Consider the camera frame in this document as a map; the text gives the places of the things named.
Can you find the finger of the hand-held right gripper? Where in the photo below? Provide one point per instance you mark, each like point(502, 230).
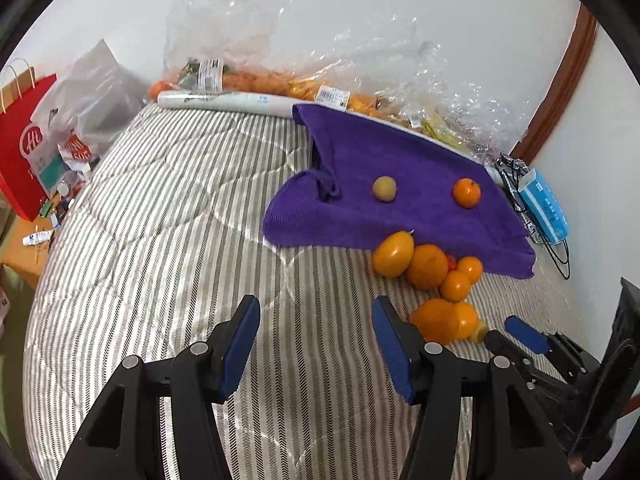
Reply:
point(500, 342)
point(525, 332)

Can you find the pile of tangerines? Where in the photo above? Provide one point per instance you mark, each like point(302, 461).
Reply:
point(250, 81)

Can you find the purple towel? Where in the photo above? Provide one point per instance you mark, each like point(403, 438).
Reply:
point(400, 160)

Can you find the yellow-orange oval citrus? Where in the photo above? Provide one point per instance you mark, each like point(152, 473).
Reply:
point(392, 255)
point(467, 319)

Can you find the red paper bag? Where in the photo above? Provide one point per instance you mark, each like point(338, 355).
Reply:
point(20, 160)

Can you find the yellow green produce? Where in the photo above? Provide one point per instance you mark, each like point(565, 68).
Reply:
point(440, 130)

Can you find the small yellow-green plum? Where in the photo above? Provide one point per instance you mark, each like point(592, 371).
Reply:
point(384, 189)
point(481, 331)

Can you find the white plastic bag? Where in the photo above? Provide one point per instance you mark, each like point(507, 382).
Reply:
point(90, 105)

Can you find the blue tissue pack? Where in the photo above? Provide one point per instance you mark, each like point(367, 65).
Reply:
point(545, 205)

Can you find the large orange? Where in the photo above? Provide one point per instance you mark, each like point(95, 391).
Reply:
point(426, 266)
point(432, 321)

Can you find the clear plastic bag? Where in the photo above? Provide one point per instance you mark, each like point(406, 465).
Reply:
point(360, 60)
point(225, 25)
point(475, 110)

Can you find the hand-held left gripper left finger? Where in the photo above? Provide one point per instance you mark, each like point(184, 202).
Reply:
point(235, 355)

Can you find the small red tomato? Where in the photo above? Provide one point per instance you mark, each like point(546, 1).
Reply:
point(451, 261)

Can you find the small white tube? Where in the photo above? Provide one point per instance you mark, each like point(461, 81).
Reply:
point(37, 237)

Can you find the brown wooden door frame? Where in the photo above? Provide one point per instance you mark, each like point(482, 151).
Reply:
point(565, 80)

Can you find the wooden nightstand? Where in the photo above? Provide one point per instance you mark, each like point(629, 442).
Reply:
point(22, 260)

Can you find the black white patterned pouch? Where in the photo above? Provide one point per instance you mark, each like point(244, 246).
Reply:
point(520, 210)

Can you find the orange tangerine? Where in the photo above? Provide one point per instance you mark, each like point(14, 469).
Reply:
point(471, 268)
point(455, 286)
point(466, 193)

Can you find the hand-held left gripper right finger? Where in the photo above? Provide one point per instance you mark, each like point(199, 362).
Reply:
point(395, 350)

